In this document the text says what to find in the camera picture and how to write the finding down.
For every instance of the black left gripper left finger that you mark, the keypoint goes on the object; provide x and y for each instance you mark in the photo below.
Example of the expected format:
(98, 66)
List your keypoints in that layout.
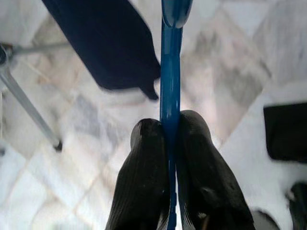
(141, 179)

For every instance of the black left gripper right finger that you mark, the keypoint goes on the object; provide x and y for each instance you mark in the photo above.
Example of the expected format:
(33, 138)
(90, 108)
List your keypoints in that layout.
(206, 179)

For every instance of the blue plastic hanger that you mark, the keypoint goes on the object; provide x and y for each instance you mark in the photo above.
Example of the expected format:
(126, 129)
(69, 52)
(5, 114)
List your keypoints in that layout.
(170, 72)

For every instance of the black robot foot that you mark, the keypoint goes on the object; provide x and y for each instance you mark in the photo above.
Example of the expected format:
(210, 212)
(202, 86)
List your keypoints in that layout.
(287, 134)

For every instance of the silver metal clothes rack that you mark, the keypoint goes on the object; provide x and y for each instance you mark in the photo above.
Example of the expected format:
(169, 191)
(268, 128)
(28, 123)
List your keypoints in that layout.
(30, 107)

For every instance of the navy shirt red collar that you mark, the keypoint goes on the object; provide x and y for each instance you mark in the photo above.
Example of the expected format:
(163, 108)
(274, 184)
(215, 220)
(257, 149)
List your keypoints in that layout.
(108, 43)

